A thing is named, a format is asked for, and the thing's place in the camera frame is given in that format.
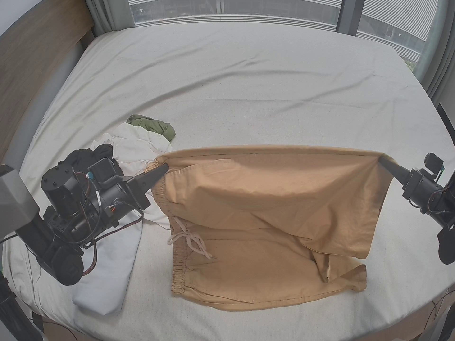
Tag bed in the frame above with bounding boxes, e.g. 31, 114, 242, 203
0, 0, 455, 341

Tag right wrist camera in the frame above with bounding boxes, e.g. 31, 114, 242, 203
423, 152, 445, 183

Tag grey-green curtain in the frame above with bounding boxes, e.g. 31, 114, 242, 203
414, 0, 455, 106
66, 0, 136, 36

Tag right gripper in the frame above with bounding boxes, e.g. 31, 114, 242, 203
402, 169, 436, 209

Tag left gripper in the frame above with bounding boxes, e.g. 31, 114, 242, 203
92, 176, 151, 223

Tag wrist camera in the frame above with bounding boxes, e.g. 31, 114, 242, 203
87, 158, 123, 187
423, 152, 445, 183

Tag pale blue garment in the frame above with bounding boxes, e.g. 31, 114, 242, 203
72, 219, 143, 315

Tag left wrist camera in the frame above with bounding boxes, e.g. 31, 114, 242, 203
87, 158, 123, 187

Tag black garment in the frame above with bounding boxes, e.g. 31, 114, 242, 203
59, 144, 125, 177

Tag olive green garment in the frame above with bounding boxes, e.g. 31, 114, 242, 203
127, 115, 176, 143

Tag white garment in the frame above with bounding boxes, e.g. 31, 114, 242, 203
91, 123, 175, 230

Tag tan shorts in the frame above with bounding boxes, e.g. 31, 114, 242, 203
147, 144, 397, 313

